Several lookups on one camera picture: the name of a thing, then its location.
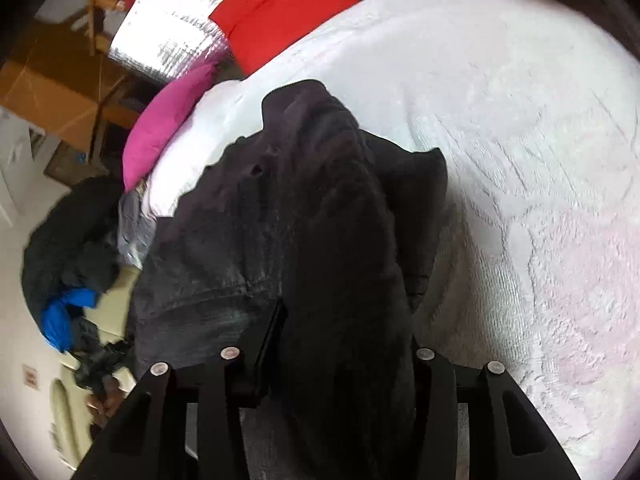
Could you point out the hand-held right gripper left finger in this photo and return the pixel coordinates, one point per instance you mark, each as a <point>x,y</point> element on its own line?
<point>267,350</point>

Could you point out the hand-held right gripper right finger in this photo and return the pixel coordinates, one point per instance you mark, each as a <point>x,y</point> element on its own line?
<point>430,380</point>

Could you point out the black jacket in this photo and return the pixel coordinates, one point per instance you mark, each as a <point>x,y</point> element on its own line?
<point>320,240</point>

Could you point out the pile of dark clothes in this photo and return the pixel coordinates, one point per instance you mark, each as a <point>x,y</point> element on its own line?
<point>70,250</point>

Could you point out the grey cloth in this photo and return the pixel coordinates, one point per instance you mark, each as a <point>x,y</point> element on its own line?
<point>132,232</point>

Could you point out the blue cloth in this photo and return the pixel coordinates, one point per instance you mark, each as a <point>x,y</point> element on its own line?
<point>62,312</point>

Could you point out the white textured bedspread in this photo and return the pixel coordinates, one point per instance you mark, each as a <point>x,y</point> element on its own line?
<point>525,160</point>

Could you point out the pink pillow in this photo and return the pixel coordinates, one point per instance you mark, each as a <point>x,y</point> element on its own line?
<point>160,125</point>

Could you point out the cardboard box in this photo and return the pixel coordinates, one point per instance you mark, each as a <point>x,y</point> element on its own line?
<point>55,95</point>

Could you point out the silver foil blanket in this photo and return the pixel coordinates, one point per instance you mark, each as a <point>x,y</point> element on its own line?
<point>185,20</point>

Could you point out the wooden chair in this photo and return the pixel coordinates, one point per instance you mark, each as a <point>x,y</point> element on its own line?
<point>102,5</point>

